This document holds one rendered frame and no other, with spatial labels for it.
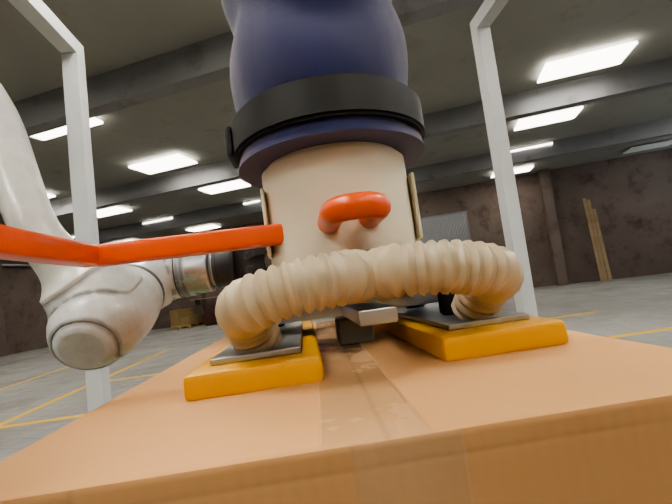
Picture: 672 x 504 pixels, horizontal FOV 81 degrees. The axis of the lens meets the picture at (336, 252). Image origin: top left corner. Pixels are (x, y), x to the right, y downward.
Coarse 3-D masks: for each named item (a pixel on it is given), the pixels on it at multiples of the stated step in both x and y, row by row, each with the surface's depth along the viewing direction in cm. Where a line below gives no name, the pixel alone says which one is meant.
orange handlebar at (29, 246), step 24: (360, 192) 31; (336, 216) 31; (360, 216) 31; (384, 216) 33; (0, 240) 26; (24, 240) 29; (48, 240) 31; (72, 240) 35; (144, 240) 40; (168, 240) 40; (192, 240) 40; (216, 240) 40; (240, 240) 40; (264, 240) 40; (72, 264) 36; (96, 264) 39; (120, 264) 40
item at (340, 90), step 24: (264, 96) 38; (288, 96) 37; (312, 96) 36; (336, 96) 36; (360, 96) 37; (384, 96) 38; (408, 96) 40; (240, 120) 41; (264, 120) 38; (288, 120) 37; (312, 120) 37; (408, 120) 40; (240, 144) 41
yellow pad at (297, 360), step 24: (288, 336) 39; (312, 336) 41; (216, 360) 30; (240, 360) 30; (264, 360) 29; (288, 360) 28; (312, 360) 28; (192, 384) 27; (216, 384) 28; (240, 384) 28; (264, 384) 28; (288, 384) 28
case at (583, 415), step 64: (320, 384) 27; (384, 384) 25; (448, 384) 23; (512, 384) 22; (576, 384) 20; (640, 384) 19; (64, 448) 21; (128, 448) 20; (192, 448) 19; (256, 448) 18; (320, 448) 17; (384, 448) 17; (448, 448) 17; (512, 448) 17; (576, 448) 17; (640, 448) 17
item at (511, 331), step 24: (408, 312) 47; (432, 312) 43; (504, 312) 35; (408, 336) 39; (432, 336) 32; (456, 336) 30; (480, 336) 30; (504, 336) 30; (528, 336) 30; (552, 336) 30; (456, 360) 29
